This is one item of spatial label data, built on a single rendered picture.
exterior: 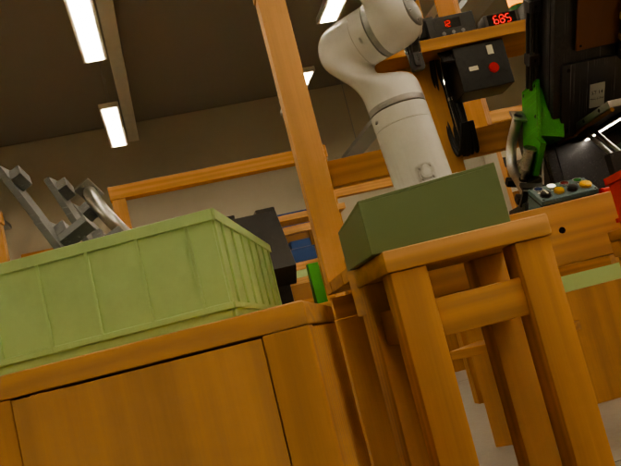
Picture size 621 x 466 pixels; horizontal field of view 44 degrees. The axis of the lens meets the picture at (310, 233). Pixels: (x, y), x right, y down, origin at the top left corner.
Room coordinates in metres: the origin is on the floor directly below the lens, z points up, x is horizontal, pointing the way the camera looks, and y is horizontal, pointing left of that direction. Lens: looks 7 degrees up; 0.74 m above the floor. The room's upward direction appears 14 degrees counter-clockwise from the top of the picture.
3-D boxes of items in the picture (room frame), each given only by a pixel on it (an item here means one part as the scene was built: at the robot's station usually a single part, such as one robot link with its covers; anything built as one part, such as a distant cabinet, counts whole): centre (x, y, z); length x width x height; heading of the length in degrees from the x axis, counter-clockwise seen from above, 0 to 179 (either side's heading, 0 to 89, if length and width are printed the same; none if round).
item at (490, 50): (2.43, -0.65, 1.43); 0.17 x 0.12 x 0.15; 97
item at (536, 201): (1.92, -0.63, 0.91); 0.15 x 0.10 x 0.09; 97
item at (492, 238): (1.56, -0.25, 0.83); 0.32 x 0.32 x 0.04; 8
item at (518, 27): (2.50, -0.76, 1.52); 0.90 x 0.25 x 0.04; 97
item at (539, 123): (2.17, -0.72, 1.17); 0.13 x 0.12 x 0.20; 97
